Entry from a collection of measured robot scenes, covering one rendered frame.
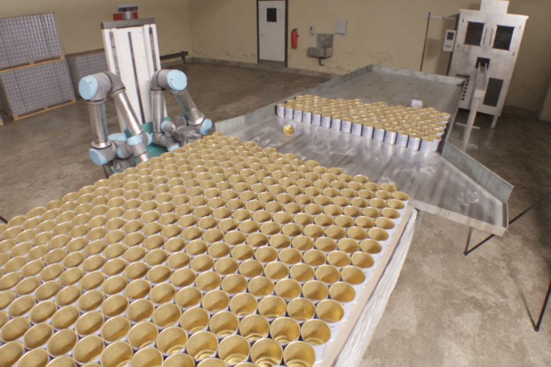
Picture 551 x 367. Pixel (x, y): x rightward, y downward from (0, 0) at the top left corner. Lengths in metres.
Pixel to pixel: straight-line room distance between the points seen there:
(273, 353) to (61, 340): 0.49
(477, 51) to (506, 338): 4.77
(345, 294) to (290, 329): 0.18
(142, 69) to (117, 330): 1.71
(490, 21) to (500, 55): 0.61
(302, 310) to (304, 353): 0.12
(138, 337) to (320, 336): 0.43
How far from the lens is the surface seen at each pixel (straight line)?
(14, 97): 7.77
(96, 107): 1.81
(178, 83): 1.85
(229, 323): 0.80
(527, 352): 2.54
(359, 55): 8.16
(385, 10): 7.92
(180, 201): 1.19
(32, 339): 0.91
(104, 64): 8.33
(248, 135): 1.84
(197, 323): 0.83
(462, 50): 6.17
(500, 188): 1.57
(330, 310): 0.82
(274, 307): 0.82
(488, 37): 6.16
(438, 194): 1.46
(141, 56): 2.19
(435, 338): 2.28
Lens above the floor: 1.80
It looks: 28 degrees down
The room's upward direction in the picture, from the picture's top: straight up
